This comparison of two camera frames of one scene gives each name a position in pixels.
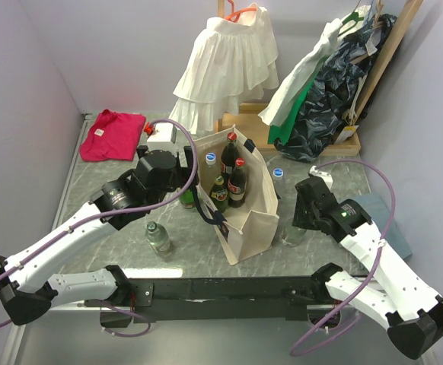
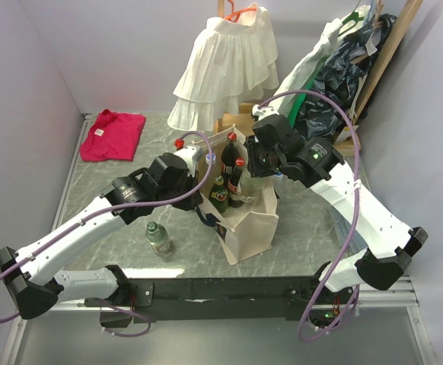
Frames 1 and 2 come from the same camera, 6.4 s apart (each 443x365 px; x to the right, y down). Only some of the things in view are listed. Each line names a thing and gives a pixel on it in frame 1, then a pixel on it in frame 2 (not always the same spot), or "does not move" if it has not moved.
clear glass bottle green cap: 291,236 -> 250,187
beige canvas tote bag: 251,230 does not move
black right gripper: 298,219 -> 253,146
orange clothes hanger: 234,15 does not move
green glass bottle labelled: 218,195 does not move
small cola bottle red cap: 237,184 does not move
